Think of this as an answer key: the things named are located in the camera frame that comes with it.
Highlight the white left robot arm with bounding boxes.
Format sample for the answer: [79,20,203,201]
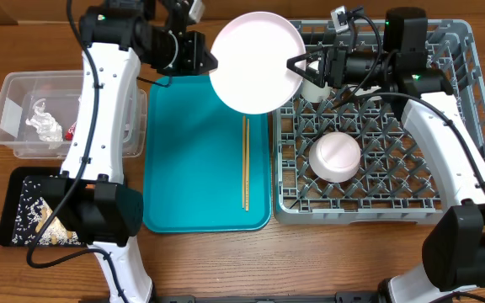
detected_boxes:
[40,0,217,302]

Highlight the cream plastic cup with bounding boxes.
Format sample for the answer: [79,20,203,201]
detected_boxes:
[301,80,332,103]

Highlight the foil wrapper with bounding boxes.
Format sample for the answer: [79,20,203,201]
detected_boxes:
[25,98,63,142]

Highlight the pink plate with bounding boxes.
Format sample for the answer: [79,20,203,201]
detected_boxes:
[210,12,306,114]

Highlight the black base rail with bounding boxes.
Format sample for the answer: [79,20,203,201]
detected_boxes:
[77,290,395,303]

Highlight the red snack wrapper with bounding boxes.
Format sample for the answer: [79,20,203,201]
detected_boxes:
[65,122,77,141]

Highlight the grey dishwasher rack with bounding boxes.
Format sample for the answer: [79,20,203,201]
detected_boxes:
[273,19,485,224]

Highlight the black waste tray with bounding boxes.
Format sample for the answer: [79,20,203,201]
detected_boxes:
[0,167,61,247]

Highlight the rice and peanut scraps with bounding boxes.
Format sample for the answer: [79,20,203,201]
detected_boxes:
[10,176,83,247]

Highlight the clear plastic waste bin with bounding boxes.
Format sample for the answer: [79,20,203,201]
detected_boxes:
[0,70,148,160]

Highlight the small pink bowl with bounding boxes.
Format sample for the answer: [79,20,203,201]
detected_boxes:
[309,132,361,183]

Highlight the teal plastic tray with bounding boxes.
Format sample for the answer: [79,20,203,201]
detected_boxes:
[143,76,272,233]

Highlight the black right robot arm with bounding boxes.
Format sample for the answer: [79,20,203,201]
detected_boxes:
[286,7,485,302]

